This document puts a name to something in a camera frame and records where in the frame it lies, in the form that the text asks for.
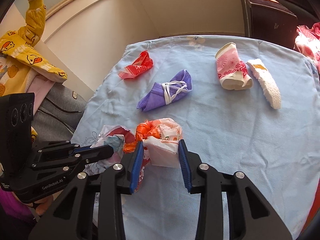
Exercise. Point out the purple face mask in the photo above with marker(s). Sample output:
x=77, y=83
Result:
x=163, y=94

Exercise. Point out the crushed pink paper cup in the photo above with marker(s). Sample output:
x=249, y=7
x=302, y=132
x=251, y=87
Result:
x=231, y=70

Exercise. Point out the pink polka dot blanket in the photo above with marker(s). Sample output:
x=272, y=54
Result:
x=307, y=42

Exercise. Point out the light blue table cloth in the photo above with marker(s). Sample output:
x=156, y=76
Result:
x=231, y=130

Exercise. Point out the floral paper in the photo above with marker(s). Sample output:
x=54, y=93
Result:
x=116, y=137

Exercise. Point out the white foam piece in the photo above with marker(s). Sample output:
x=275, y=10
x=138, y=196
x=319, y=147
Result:
x=266, y=81

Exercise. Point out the person's left hand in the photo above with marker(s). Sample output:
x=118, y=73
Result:
x=41, y=206

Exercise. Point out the dark wooden side cabinet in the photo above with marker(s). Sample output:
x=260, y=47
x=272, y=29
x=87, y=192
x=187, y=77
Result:
x=270, y=21

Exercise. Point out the yellow duck jacket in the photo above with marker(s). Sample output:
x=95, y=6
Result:
x=23, y=68

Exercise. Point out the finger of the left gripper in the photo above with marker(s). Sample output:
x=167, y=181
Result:
x=83, y=150
x=104, y=152

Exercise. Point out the red wrapper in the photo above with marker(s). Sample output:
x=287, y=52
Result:
x=141, y=65

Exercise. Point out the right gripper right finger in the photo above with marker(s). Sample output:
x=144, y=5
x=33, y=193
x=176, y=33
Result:
x=250, y=215

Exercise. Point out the white orange plastic bag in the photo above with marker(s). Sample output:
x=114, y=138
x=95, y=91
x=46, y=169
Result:
x=160, y=140

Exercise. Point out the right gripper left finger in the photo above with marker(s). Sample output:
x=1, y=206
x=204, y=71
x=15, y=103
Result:
x=71, y=214

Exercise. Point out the grey garment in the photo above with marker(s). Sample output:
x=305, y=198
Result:
x=58, y=114

